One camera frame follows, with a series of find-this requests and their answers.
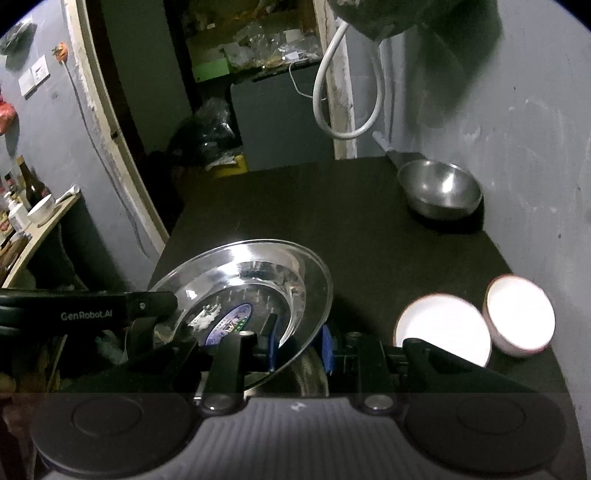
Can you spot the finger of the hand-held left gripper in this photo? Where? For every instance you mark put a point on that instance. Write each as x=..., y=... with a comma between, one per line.
x=152, y=304

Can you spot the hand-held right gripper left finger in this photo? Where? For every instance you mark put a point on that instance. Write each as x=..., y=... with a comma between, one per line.
x=273, y=344

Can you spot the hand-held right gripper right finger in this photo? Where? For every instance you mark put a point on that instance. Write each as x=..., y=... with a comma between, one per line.
x=328, y=348

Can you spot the steel plate with sticker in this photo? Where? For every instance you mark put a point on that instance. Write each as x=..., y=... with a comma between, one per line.
x=277, y=272

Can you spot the white bowl with red rim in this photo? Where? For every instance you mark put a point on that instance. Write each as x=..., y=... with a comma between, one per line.
x=519, y=316
x=441, y=330

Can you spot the steel bowl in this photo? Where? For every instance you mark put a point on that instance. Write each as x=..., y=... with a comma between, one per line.
x=438, y=189

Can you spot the wooden side table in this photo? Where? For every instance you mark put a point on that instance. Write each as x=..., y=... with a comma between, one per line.
x=41, y=235

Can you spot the white cup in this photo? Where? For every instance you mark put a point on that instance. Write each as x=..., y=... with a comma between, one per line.
x=40, y=210

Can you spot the small white bottle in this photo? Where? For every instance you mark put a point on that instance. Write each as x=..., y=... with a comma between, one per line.
x=17, y=216

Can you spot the white spoon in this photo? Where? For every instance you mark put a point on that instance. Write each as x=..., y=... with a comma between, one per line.
x=67, y=194

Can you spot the dark glass bottle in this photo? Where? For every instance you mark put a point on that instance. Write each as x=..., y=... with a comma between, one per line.
x=32, y=184

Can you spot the yellow box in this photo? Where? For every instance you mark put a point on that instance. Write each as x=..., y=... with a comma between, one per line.
x=233, y=168

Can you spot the black plastic bag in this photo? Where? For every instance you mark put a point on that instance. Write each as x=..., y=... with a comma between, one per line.
x=207, y=129

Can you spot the red bag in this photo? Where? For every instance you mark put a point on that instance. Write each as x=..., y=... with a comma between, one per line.
x=5, y=115

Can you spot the grey cabinet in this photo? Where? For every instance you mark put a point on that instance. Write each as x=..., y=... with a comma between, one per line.
x=281, y=124

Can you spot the green box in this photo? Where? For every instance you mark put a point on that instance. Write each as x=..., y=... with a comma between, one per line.
x=212, y=69

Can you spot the cluttered shelf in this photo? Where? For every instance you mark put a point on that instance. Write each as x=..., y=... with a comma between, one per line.
x=258, y=41

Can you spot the cream door frame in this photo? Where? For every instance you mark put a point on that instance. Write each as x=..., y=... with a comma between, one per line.
x=106, y=120

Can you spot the white wall switch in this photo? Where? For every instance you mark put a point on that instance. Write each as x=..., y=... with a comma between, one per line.
x=34, y=76

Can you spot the orange wall hook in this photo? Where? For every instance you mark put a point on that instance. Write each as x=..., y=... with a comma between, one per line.
x=60, y=51

